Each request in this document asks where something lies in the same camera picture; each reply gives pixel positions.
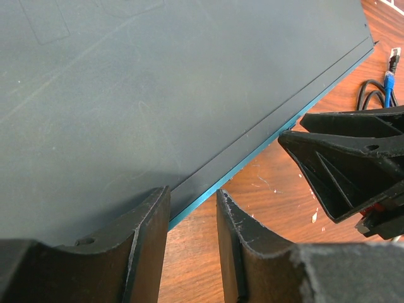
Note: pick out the black network switch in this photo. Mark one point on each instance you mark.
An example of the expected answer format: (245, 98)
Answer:
(103, 101)

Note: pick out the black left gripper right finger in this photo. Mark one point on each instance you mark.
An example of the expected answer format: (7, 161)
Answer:
(259, 265)

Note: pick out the white wire dish rack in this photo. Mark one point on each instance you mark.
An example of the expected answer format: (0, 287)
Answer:
(396, 5)

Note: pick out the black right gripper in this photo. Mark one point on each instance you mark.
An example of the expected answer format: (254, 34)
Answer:
(353, 174)

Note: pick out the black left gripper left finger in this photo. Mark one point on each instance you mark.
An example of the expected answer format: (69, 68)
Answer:
(121, 262)

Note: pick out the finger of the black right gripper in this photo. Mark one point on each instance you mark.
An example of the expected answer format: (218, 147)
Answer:
(376, 123)

